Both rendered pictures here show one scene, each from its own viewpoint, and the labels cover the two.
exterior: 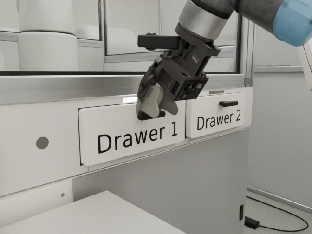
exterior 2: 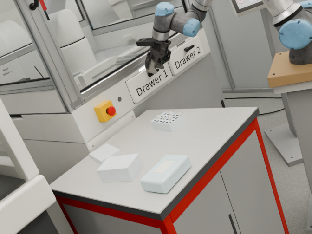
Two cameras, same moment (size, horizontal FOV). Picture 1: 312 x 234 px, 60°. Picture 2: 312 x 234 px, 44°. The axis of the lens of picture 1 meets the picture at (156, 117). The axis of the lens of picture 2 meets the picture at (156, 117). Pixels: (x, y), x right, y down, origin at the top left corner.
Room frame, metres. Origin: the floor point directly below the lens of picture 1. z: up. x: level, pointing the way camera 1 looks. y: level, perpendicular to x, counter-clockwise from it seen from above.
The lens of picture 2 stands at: (-1.23, 0.04, 1.35)
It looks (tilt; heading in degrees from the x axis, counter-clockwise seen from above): 20 degrees down; 1
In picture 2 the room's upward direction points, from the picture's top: 21 degrees counter-clockwise
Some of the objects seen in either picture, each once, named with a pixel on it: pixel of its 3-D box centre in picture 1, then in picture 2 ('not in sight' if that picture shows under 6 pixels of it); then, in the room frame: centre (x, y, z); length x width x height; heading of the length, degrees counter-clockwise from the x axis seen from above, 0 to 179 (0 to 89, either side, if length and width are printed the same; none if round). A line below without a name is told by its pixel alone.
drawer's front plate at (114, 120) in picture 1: (140, 127); (150, 79); (0.60, 0.04, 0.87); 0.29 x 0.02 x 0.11; 134
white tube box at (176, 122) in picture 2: not in sight; (168, 121); (0.23, 0.03, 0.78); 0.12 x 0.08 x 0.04; 33
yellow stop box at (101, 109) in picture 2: not in sight; (105, 111); (0.36, 0.26, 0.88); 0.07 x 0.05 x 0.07; 134
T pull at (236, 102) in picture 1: (226, 103); (188, 48); (0.80, -0.21, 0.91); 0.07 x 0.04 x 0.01; 134
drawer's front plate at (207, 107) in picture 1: (218, 113); (185, 54); (0.82, -0.19, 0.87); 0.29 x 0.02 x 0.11; 134
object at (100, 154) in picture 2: not in sight; (104, 153); (0.18, 0.31, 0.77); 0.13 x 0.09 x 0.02; 27
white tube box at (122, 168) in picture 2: not in sight; (120, 168); (-0.04, 0.24, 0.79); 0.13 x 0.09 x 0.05; 60
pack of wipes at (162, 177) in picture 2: not in sight; (165, 172); (-0.17, 0.09, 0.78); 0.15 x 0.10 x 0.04; 136
